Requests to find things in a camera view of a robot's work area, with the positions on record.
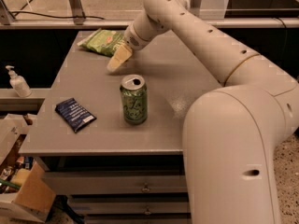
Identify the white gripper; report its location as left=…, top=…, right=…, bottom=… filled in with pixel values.
left=107, top=10, right=165, bottom=72

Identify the green jalapeno chip bag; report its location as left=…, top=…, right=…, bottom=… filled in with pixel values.
left=78, top=29, right=125, bottom=57

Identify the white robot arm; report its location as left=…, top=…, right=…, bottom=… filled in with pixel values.
left=107, top=0, right=299, bottom=224

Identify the green soda can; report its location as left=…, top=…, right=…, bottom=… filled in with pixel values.
left=120, top=75, right=148, bottom=125

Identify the dark blue snack packet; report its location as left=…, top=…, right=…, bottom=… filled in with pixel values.
left=55, top=98, right=96, bottom=133

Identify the grey drawer cabinet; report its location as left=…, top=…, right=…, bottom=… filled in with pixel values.
left=21, top=32, right=220, bottom=224

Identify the white pump bottle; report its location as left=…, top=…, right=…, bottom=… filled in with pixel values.
left=6, top=65, right=32, bottom=97

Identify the cardboard box with items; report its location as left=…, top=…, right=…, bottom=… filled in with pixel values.
left=0, top=114, right=55, bottom=223

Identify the black cable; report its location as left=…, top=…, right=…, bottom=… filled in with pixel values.
left=8, top=10, right=107, bottom=21

